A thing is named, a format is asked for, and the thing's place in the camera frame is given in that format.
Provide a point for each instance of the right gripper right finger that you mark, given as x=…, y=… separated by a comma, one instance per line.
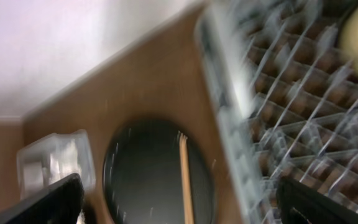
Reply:
x=298, y=203

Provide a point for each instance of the clear plastic waste bin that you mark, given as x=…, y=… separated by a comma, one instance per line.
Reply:
x=33, y=162

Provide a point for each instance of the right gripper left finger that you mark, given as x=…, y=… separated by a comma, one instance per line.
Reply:
x=60, y=202

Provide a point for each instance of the grey plastic dishwasher rack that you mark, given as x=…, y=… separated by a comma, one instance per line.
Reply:
x=285, y=98

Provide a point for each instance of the round black serving tray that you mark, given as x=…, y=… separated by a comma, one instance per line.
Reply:
x=142, y=173

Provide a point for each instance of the wooden chopstick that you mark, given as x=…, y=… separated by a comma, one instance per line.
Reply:
x=186, y=182

